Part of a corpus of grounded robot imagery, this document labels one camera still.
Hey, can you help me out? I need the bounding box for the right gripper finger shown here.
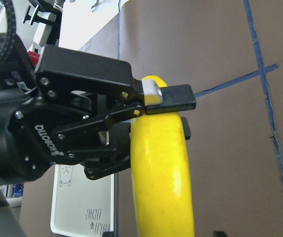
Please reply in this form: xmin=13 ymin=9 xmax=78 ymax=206
xmin=109 ymin=78 xmax=196 ymax=127
xmin=83 ymin=117 xmax=192 ymax=180

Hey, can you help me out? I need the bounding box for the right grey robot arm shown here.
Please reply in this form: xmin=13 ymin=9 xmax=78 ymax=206
xmin=0 ymin=76 xmax=196 ymax=237

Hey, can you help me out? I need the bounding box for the white rectangular bear tray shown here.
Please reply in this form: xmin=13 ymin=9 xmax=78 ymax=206
xmin=50 ymin=164 xmax=114 ymax=237

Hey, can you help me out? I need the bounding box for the red fire extinguisher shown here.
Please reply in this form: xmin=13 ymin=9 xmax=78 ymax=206
xmin=28 ymin=51 xmax=40 ymax=66

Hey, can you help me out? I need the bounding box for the right black camera cable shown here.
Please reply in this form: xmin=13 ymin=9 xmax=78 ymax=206
xmin=0 ymin=0 xmax=17 ymax=79

